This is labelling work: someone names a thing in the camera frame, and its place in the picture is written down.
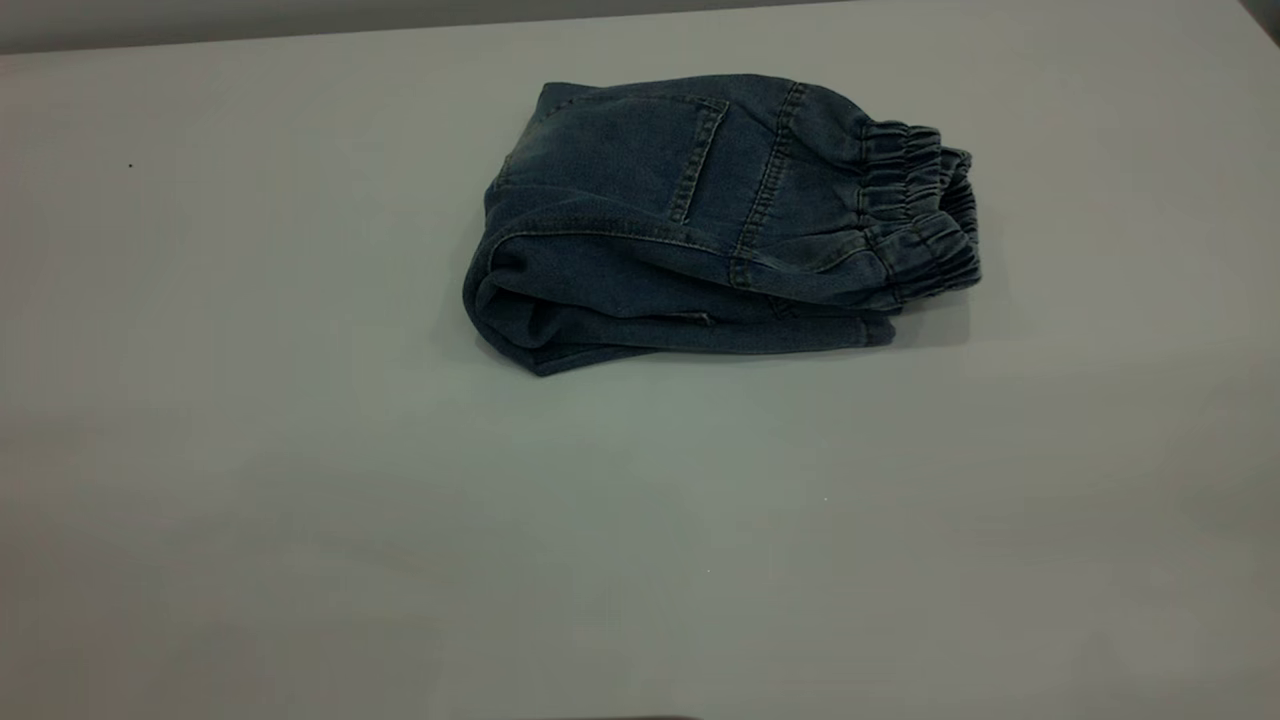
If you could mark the blue denim pants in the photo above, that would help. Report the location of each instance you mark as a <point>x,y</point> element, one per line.
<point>650,200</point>

